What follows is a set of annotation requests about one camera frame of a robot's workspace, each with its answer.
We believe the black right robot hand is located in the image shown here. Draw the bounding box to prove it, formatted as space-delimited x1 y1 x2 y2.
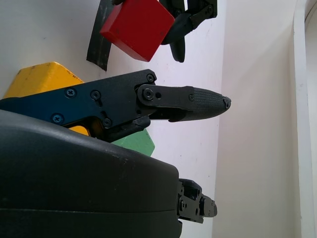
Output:
0 69 232 238

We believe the yellow wooden block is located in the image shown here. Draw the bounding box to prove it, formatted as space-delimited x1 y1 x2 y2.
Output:
2 61 104 137

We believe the red wooden block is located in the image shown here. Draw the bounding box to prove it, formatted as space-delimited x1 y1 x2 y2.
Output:
99 0 175 62

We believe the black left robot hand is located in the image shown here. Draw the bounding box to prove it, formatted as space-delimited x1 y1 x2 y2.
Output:
159 0 218 62

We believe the green wooden block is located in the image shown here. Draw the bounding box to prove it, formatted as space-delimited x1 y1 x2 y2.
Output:
111 128 156 157

